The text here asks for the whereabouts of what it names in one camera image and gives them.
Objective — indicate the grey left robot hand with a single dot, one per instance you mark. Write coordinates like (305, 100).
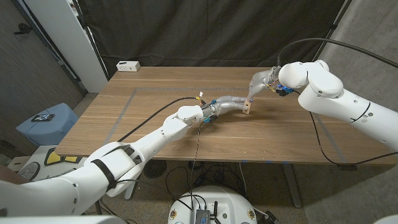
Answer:
(225, 103)

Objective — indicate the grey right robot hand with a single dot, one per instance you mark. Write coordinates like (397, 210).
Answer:
(262, 81)

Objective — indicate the small wooden block with holes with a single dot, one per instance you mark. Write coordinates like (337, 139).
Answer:
(247, 107)

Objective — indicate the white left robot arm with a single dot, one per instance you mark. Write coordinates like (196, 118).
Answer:
(155, 138)

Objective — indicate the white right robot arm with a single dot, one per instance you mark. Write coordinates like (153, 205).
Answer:
(323, 93)

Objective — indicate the black backdrop curtain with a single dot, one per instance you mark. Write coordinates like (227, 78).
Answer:
(202, 31)

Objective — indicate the black backdrop stand pole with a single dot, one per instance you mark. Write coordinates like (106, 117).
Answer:
(90, 40)
(329, 31)

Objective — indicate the black round floor fan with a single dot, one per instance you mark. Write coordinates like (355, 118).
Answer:
(155, 168)

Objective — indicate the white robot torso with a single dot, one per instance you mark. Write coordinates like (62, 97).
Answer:
(224, 202)

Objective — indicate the white power strip box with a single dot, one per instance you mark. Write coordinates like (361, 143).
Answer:
(128, 66)

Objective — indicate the grey table leg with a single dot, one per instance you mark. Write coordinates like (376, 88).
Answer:
(292, 186)

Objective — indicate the small grey finned box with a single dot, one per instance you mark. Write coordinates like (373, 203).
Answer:
(202, 217)

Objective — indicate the white table leg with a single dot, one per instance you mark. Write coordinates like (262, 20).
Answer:
(130, 190)

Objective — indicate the white base with yellow mark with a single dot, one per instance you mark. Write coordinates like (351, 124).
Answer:
(59, 158)

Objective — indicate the blue stool with phone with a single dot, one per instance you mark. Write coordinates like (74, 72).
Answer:
(46, 130)

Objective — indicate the black phone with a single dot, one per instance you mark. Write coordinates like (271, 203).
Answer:
(43, 117)

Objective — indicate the grey sneaker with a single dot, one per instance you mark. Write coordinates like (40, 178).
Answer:
(29, 170)

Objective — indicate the person's bare leg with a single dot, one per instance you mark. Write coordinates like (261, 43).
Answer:
(9, 175)

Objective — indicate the white wall panel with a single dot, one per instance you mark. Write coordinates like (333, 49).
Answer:
(68, 40)

